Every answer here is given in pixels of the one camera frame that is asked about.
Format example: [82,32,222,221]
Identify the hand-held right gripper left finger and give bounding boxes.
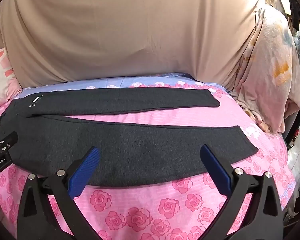
[17,146,102,240]

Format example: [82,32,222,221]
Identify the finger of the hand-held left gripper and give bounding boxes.
[0,131,19,155]

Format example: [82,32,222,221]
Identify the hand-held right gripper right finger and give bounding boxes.
[200,144,284,240]

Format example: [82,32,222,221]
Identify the dark grey pants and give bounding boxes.
[0,88,259,187]

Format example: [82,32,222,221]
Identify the pink floral bed sheet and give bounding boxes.
[0,72,297,240]

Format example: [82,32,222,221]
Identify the white pink cat plush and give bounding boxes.
[0,47,23,110]

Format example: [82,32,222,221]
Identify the white plastic bag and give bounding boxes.
[286,119,300,180]

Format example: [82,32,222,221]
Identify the peach printed blanket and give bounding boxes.
[230,0,300,134]

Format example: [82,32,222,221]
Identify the beige cloth cover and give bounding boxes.
[0,0,265,90]

